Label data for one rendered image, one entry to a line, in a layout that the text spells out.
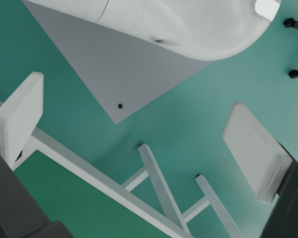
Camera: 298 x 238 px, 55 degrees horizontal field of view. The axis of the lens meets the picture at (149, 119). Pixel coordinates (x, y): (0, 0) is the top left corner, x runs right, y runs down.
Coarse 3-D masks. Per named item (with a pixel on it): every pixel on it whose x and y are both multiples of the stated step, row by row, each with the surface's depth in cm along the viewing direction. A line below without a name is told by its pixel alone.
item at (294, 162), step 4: (280, 144) 17; (284, 148) 17; (288, 152) 16; (292, 156) 16; (292, 164) 15; (292, 168) 15; (288, 172) 14; (288, 176) 14; (284, 180) 15; (280, 184) 15; (284, 184) 15; (280, 188) 15; (280, 192) 15
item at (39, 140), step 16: (32, 144) 61; (48, 144) 63; (64, 160) 65; (80, 160) 70; (80, 176) 68; (96, 176) 71; (112, 192) 73; (128, 192) 80; (128, 208) 77; (144, 208) 81; (160, 224) 83
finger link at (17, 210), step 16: (0, 160) 11; (0, 176) 10; (16, 176) 10; (0, 192) 9; (16, 192) 9; (0, 208) 9; (16, 208) 9; (32, 208) 9; (0, 224) 8; (16, 224) 8; (32, 224) 8; (48, 224) 8
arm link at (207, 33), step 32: (128, 0) 22; (160, 0) 22; (192, 0) 22; (224, 0) 23; (256, 0) 24; (128, 32) 26; (160, 32) 24; (192, 32) 24; (224, 32) 25; (256, 32) 26
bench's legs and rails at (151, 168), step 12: (144, 144) 157; (144, 156) 151; (144, 168) 146; (156, 168) 140; (132, 180) 146; (156, 180) 134; (156, 192) 129; (168, 192) 127; (168, 204) 120; (168, 216) 116; (180, 216) 115
